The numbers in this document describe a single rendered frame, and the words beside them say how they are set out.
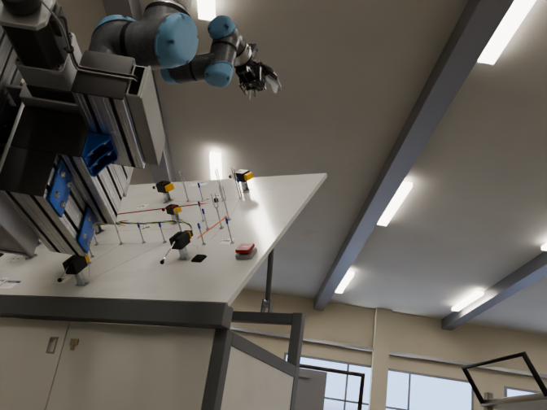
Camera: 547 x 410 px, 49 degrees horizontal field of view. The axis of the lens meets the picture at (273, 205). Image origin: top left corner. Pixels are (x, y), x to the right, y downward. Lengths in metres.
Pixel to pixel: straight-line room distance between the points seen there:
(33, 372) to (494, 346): 11.19
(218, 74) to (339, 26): 3.09
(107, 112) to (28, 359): 1.23
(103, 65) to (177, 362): 1.00
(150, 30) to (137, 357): 0.98
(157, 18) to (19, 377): 1.28
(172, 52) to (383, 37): 3.48
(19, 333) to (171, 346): 0.61
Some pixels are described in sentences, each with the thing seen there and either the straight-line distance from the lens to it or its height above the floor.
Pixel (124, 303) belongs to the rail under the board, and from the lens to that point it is 1.94.
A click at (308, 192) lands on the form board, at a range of 2.42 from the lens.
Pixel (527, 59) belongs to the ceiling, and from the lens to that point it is 5.04.
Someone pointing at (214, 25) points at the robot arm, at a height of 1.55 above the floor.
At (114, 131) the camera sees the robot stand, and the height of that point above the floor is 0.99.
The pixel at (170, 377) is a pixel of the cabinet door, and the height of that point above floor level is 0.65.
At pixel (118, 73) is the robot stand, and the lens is 1.10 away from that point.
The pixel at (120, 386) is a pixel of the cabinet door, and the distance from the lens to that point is 1.93.
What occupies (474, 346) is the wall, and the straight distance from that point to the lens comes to 12.59.
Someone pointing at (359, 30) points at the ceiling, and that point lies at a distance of 4.73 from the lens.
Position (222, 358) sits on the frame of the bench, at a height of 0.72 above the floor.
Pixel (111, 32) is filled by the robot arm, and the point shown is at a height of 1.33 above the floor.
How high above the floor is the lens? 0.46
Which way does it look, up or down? 23 degrees up
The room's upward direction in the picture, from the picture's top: 9 degrees clockwise
